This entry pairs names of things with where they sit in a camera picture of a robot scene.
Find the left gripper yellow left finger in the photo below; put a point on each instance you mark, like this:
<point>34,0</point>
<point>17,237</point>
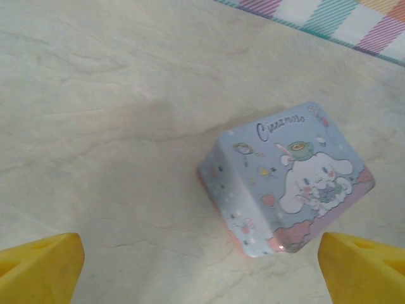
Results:
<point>41,269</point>

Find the blue cartoon tin box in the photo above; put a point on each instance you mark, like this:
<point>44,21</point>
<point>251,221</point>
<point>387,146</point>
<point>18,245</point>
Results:
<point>284,177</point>

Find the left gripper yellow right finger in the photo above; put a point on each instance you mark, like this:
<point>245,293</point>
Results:
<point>364,272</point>

